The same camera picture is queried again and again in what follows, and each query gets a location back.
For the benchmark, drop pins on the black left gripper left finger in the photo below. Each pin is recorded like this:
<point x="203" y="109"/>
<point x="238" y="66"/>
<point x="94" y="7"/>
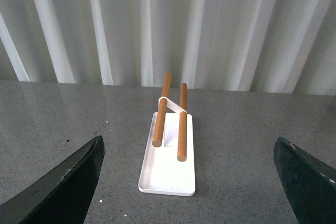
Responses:
<point x="64" y="194"/>

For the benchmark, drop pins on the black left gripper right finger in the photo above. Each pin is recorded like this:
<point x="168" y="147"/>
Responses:
<point x="309" y="183"/>

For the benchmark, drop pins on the white towel rack stand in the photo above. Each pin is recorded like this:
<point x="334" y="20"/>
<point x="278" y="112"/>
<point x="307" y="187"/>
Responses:
<point x="168" y="166"/>

